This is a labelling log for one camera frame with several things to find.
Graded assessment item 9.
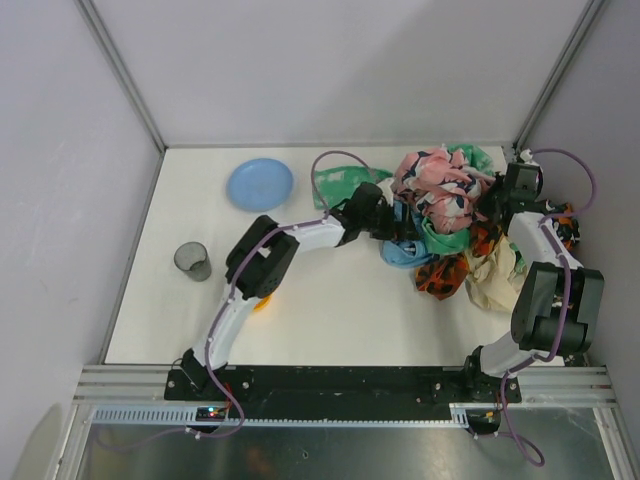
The light blue cloth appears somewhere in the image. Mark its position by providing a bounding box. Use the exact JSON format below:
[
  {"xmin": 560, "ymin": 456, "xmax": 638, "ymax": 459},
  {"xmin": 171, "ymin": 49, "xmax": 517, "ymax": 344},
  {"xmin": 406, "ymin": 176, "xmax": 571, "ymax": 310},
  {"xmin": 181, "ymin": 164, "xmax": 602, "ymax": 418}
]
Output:
[{"xmin": 380, "ymin": 210, "xmax": 439, "ymax": 269}]

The pink navy patterned cloth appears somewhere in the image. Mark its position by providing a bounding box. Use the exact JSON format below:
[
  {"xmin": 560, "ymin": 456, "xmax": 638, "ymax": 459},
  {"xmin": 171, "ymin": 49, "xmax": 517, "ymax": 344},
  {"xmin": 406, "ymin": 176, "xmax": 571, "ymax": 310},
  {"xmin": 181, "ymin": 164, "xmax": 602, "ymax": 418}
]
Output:
[{"xmin": 392, "ymin": 144, "xmax": 495, "ymax": 234}]

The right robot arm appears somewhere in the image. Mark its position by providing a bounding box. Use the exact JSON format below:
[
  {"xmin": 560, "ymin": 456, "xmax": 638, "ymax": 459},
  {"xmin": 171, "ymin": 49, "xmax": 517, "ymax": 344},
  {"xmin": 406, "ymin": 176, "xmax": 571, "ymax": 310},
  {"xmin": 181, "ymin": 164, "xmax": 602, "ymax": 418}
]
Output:
[{"xmin": 464, "ymin": 162, "xmax": 604, "ymax": 402}]

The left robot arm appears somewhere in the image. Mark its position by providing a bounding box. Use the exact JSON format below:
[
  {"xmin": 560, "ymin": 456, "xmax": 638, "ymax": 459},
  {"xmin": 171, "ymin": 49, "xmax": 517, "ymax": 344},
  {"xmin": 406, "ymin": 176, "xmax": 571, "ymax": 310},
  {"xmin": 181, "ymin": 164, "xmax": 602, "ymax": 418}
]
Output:
[{"xmin": 165, "ymin": 182, "xmax": 420, "ymax": 400}]

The green white cloth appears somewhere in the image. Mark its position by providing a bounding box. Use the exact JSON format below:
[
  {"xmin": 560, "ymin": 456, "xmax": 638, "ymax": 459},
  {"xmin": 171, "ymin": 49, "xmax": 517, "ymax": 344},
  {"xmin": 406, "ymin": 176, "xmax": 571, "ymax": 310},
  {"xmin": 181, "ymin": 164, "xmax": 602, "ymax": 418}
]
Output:
[{"xmin": 311, "ymin": 145, "xmax": 492, "ymax": 256}]

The orange red patterned cloth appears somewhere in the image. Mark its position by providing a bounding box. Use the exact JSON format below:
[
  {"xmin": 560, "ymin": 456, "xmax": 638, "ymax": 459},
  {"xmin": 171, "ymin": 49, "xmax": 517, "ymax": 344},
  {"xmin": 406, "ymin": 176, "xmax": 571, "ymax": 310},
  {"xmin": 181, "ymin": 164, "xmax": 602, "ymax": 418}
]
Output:
[{"xmin": 414, "ymin": 222, "xmax": 504, "ymax": 300}]

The dark orange patterned cloth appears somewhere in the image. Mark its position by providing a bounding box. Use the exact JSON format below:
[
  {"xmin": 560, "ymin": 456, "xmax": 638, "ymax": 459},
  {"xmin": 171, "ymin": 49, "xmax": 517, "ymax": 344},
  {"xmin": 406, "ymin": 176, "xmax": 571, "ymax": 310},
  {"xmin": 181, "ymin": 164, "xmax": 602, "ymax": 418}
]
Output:
[{"xmin": 543, "ymin": 199, "xmax": 581, "ymax": 251}]

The blue plate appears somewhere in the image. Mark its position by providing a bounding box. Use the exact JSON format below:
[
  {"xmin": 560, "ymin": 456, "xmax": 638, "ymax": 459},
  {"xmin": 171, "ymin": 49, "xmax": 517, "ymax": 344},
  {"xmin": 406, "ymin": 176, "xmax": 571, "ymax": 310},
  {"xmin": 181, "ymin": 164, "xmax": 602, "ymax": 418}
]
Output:
[{"xmin": 226, "ymin": 158, "xmax": 294, "ymax": 212}]

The orange bowl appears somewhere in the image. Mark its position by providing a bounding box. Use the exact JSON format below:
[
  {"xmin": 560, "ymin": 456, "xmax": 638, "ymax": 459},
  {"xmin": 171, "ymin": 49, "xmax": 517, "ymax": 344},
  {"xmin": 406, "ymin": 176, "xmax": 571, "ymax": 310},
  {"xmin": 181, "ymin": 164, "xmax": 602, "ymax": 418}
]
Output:
[{"xmin": 253, "ymin": 295, "xmax": 272, "ymax": 312}]

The grey mesh cup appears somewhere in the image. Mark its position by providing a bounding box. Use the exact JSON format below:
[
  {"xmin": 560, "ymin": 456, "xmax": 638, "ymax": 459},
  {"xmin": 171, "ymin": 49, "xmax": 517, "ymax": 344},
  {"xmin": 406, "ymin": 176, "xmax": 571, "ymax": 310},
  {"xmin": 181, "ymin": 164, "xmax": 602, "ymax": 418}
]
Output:
[{"xmin": 173, "ymin": 241, "xmax": 212, "ymax": 282}]

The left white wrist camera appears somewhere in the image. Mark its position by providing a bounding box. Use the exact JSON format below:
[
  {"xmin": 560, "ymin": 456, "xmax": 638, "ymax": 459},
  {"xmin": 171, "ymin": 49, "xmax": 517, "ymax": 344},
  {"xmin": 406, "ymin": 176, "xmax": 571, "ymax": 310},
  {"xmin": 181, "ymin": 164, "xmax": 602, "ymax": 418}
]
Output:
[{"xmin": 377, "ymin": 177, "xmax": 394, "ymax": 198}]

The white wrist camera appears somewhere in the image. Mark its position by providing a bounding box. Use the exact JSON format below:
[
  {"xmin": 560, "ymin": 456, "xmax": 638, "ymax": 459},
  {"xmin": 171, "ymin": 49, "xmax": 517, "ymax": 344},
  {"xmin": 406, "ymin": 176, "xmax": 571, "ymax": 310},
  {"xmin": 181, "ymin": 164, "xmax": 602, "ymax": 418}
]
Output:
[
  {"xmin": 518, "ymin": 149, "xmax": 537, "ymax": 165},
  {"xmin": 377, "ymin": 177, "xmax": 394, "ymax": 198}
]

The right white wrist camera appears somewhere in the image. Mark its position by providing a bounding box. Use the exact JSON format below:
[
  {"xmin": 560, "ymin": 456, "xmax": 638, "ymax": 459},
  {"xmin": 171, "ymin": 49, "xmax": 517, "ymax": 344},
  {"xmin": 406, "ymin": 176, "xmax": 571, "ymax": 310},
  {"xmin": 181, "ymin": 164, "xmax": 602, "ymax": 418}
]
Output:
[{"xmin": 518, "ymin": 149, "xmax": 537, "ymax": 165}]

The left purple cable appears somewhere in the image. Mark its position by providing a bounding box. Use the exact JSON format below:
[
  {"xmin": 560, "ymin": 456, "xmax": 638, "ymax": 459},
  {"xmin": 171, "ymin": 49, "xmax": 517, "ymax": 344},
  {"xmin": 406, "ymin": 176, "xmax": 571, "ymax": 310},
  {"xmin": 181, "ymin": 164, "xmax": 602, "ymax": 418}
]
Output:
[{"xmin": 92, "ymin": 150, "xmax": 396, "ymax": 454}]

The purple cable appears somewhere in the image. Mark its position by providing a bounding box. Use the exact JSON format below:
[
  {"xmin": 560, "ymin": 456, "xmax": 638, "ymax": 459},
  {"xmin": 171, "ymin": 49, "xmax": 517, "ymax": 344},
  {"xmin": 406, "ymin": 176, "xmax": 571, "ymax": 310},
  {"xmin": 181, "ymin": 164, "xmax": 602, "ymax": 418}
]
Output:
[
  {"xmin": 497, "ymin": 147, "xmax": 600, "ymax": 469},
  {"xmin": 92, "ymin": 150, "xmax": 396, "ymax": 454}
]

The white cable duct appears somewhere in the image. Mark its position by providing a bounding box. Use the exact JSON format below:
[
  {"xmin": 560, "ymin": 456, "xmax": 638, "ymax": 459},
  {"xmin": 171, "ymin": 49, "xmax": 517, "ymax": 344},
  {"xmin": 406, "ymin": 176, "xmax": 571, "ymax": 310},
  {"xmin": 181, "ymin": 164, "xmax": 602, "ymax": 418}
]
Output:
[{"xmin": 92, "ymin": 405, "xmax": 497, "ymax": 429}]

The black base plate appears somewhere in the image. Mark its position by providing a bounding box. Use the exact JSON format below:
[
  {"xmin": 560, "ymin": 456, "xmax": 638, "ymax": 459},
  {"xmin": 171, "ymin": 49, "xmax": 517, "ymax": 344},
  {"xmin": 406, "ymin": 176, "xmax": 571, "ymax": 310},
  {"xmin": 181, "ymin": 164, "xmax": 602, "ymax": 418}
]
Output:
[{"xmin": 164, "ymin": 364, "xmax": 524, "ymax": 421}]

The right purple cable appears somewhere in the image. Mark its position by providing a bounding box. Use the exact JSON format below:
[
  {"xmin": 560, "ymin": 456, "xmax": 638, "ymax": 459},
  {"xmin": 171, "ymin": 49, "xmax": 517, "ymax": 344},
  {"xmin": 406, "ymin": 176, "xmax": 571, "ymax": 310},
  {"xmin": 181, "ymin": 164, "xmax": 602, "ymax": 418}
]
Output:
[{"xmin": 497, "ymin": 147, "xmax": 600, "ymax": 469}]

